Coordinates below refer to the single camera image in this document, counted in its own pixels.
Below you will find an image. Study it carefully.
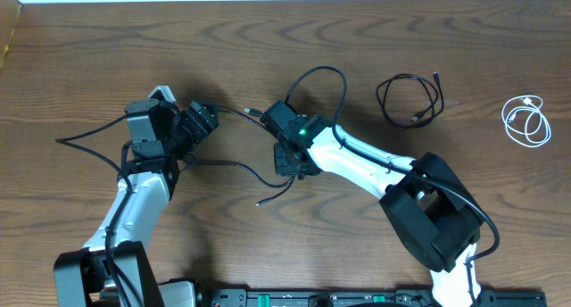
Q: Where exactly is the black USB cable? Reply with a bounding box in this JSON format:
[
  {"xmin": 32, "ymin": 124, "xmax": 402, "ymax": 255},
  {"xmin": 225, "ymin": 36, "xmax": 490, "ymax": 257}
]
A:
[
  {"xmin": 186, "ymin": 104, "xmax": 296, "ymax": 207},
  {"xmin": 375, "ymin": 71, "xmax": 445, "ymax": 130}
]

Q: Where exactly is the white USB cable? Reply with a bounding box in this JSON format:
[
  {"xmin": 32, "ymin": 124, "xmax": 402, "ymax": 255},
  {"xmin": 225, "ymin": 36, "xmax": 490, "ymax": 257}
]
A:
[{"xmin": 501, "ymin": 95, "xmax": 553, "ymax": 149}]

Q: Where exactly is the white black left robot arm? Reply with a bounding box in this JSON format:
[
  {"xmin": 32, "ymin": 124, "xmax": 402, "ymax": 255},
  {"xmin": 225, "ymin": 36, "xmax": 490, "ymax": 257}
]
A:
[{"xmin": 54, "ymin": 98, "xmax": 219, "ymax": 306}]

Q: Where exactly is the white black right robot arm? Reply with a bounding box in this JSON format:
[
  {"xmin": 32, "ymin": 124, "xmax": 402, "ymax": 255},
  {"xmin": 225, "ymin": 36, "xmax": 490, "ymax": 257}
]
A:
[{"xmin": 261, "ymin": 100, "xmax": 485, "ymax": 306}]

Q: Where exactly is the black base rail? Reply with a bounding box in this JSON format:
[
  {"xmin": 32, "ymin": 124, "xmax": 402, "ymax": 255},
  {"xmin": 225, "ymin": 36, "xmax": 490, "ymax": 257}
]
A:
[{"xmin": 100, "ymin": 288, "xmax": 548, "ymax": 307}]

